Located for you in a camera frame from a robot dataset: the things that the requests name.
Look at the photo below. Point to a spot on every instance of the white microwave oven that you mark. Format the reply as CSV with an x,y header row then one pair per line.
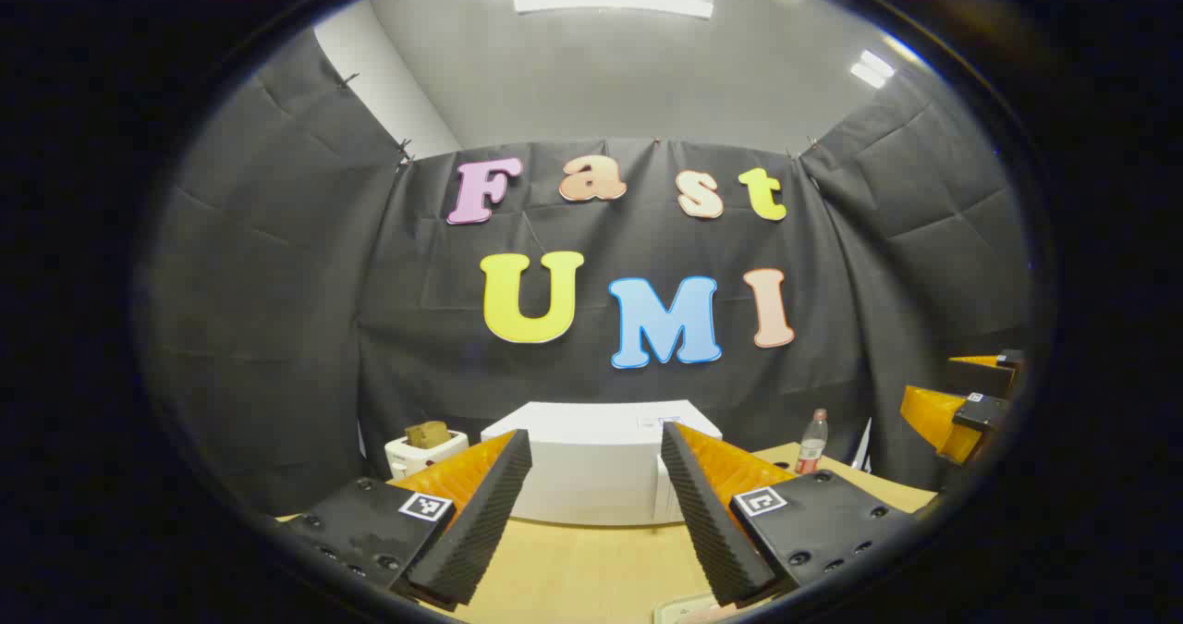
x,y
591,458

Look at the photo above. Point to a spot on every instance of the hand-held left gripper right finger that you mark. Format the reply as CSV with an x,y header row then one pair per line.
x,y
707,522

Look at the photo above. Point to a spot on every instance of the brown bread slice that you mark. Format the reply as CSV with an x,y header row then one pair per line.
x,y
427,434

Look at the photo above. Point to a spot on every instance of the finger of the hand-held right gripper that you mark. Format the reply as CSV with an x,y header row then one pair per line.
x,y
933,416
984,374

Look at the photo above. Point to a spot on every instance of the white square plate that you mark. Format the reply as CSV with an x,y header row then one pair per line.
x,y
675,608

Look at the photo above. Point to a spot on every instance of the black backdrop cloth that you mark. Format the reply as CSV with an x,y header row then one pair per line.
x,y
277,328

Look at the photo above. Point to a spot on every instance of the white toaster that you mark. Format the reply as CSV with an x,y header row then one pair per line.
x,y
420,458

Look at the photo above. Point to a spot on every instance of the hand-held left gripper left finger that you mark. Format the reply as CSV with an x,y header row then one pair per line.
x,y
481,522

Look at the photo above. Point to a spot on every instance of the clear plastic bottle red label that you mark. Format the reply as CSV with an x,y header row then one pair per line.
x,y
811,448

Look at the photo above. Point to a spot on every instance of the small ceiling light panel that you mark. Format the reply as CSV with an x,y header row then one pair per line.
x,y
872,69

